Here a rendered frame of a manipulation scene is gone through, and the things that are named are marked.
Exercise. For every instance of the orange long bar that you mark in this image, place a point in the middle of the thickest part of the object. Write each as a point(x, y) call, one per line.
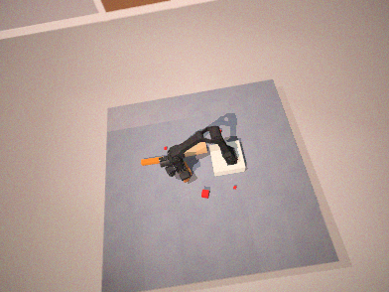
point(150, 161)

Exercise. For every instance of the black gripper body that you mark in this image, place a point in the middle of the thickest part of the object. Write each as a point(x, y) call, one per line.
point(183, 174)

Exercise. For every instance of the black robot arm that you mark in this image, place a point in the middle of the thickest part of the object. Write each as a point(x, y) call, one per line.
point(177, 152)

